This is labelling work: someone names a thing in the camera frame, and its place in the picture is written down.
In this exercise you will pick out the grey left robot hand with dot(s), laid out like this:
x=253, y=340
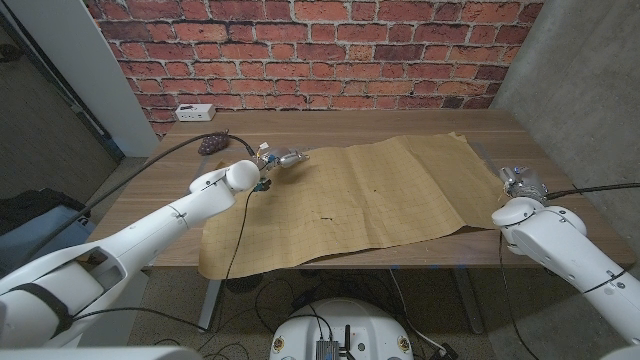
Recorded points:
x=285, y=157

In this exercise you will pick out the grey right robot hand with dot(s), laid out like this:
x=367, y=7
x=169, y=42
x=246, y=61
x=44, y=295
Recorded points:
x=522, y=182

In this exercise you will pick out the tan patterned cloth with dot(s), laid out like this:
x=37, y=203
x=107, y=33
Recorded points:
x=350, y=200

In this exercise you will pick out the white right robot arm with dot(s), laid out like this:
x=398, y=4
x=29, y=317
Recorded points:
x=560, y=245

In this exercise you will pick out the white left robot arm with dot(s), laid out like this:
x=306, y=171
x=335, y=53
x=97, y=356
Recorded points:
x=150, y=235

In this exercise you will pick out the dark purple toy grapes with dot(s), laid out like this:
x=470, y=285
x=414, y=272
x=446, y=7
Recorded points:
x=212, y=145

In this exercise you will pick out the white power strip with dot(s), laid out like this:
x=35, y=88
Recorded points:
x=195, y=112

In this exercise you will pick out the red brick printed backdrop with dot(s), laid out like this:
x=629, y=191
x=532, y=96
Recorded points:
x=300, y=50

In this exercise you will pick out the grey table leg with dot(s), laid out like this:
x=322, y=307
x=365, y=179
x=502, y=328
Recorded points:
x=469, y=300

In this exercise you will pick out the black round floor object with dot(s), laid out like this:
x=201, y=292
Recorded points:
x=243, y=283

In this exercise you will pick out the white table leg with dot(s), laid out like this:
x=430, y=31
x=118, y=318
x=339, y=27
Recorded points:
x=210, y=305

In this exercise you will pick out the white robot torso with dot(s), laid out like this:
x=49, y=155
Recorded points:
x=340, y=320

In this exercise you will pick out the grey box with antenna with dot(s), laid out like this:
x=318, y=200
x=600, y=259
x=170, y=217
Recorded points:
x=327, y=350

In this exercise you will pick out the black cloth bag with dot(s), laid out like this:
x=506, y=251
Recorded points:
x=30, y=205

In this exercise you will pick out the blue storage bin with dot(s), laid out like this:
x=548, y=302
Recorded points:
x=30, y=240

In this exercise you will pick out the white wall pillar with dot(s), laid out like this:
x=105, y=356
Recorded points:
x=85, y=65

